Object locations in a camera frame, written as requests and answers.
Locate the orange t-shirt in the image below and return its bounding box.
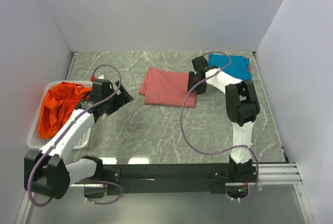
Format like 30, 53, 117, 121
38, 82, 91, 139

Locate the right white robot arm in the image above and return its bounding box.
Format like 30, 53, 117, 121
187, 56, 260, 182

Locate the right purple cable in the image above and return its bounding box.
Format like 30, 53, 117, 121
180, 51, 260, 202

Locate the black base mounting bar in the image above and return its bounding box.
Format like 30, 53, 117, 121
96, 163, 258, 194

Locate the aluminium frame rail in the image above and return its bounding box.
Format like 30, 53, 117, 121
25, 163, 302, 188

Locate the folded blue t-shirt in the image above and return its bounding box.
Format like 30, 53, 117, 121
207, 54, 247, 80

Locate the salmon pink t-shirt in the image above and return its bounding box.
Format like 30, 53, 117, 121
138, 67, 196, 108

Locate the white plastic basket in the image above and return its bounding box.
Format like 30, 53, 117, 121
27, 80, 91, 150

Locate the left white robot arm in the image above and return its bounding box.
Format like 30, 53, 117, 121
24, 79, 133, 199

